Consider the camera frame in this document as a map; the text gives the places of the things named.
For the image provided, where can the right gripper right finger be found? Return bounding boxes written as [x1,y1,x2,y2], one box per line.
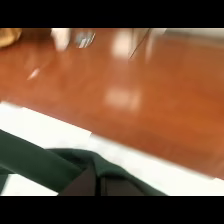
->
[100,175,145,197]

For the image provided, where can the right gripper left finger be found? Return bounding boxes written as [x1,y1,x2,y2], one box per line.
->
[59,166,98,197]

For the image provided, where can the yellow garment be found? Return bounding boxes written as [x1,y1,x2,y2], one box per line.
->
[0,28,23,48]

